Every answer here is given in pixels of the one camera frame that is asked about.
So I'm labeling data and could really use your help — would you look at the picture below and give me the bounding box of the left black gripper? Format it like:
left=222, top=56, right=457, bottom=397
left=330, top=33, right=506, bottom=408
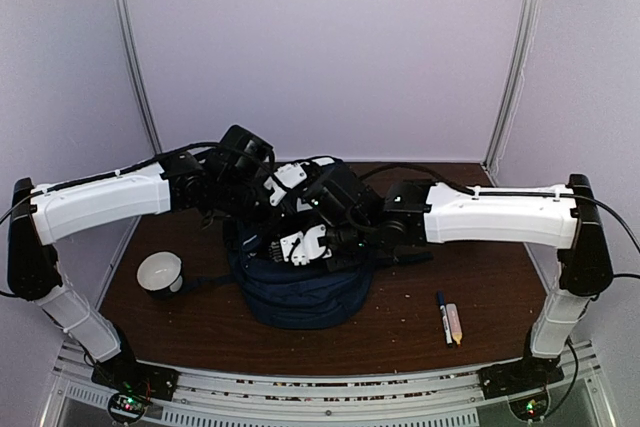
left=214, top=174, right=300, bottom=241

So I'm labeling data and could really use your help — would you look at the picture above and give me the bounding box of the navy blue student backpack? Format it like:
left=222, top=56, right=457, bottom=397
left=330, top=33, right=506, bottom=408
left=182, top=156, right=435, bottom=331

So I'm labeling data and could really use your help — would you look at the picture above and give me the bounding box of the blue capped white marker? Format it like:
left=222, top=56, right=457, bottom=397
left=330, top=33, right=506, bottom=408
left=436, top=291, right=454, bottom=347

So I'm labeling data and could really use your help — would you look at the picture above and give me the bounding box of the pink and yellow highlighter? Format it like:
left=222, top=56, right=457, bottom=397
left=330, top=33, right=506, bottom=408
left=445, top=303, right=463, bottom=346

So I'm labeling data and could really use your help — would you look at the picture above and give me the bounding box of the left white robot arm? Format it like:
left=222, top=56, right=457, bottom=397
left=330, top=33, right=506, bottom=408
left=2, top=143, right=308, bottom=392

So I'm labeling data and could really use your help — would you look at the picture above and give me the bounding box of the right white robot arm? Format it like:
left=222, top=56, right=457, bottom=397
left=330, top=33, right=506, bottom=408
left=264, top=164, right=614, bottom=398

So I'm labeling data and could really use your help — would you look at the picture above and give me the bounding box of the white cup with black base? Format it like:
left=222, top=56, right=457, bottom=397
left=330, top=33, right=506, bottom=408
left=136, top=251, right=184, bottom=300

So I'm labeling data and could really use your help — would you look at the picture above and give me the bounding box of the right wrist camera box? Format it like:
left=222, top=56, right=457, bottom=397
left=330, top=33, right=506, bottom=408
left=302, top=162, right=382, bottom=227

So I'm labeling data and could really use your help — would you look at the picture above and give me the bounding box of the front aluminium rail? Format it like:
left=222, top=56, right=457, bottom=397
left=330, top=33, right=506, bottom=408
left=39, top=339, right=619, bottom=427

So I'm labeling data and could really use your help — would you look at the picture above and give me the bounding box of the left aluminium frame post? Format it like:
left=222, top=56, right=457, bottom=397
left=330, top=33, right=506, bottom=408
left=114, top=0, right=162, bottom=154

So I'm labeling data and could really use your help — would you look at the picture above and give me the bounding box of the aluminium frame post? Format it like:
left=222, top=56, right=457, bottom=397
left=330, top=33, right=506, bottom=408
left=114, top=0, right=162, bottom=154
left=484, top=0, right=540, bottom=177

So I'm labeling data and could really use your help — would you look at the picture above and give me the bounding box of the right aluminium frame post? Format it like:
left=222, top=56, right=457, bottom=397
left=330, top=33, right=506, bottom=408
left=484, top=0, right=540, bottom=177

